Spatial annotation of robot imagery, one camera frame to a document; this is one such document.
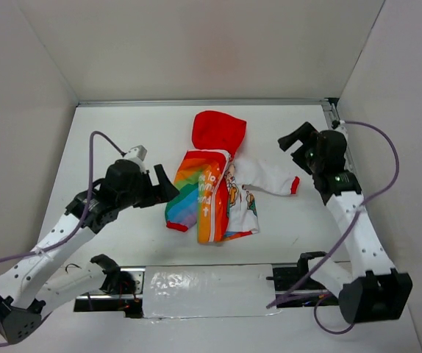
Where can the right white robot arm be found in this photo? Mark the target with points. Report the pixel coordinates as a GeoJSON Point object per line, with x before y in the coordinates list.
{"type": "Point", "coordinates": [356, 270]}

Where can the rainbow red white jacket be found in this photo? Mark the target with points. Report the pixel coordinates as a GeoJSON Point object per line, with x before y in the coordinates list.
{"type": "Point", "coordinates": [214, 182]}

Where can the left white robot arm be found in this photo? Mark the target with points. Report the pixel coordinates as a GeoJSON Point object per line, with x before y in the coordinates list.
{"type": "Point", "coordinates": [29, 291]}

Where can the aluminium frame rail back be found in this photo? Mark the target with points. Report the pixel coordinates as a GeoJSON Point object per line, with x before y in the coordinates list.
{"type": "Point", "coordinates": [203, 102]}

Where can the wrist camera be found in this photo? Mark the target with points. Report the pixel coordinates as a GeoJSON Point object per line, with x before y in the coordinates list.
{"type": "Point", "coordinates": [338, 126]}
{"type": "Point", "coordinates": [136, 153]}

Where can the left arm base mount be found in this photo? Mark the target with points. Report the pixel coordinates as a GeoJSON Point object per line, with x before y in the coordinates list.
{"type": "Point", "coordinates": [123, 295]}

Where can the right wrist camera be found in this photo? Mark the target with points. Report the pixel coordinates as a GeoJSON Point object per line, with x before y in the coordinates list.
{"type": "Point", "coordinates": [338, 126]}

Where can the aluminium frame rail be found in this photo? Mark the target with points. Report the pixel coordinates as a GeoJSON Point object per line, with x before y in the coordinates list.
{"type": "Point", "coordinates": [329, 106]}
{"type": "Point", "coordinates": [203, 102]}

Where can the aluminium frame rail right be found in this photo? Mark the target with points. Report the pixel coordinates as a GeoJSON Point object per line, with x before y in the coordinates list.
{"type": "Point", "coordinates": [329, 106]}

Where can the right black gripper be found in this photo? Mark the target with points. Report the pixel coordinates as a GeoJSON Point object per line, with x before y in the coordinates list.
{"type": "Point", "coordinates": [303, 133]}

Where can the white taped cover board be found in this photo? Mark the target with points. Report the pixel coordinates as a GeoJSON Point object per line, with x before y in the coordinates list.
{"type": "Point", "coordinates": [214, 291]}

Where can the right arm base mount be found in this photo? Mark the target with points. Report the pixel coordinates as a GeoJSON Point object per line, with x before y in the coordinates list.
{"type": "Point", "coordinates": [308, 294]}

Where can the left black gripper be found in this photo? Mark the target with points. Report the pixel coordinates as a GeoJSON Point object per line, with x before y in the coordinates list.
{"type": "Point", "coordinates": [164, 192]}

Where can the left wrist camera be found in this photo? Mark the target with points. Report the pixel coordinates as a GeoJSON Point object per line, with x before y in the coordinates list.
{"type": "Point", "coordinates": [136, 153]}

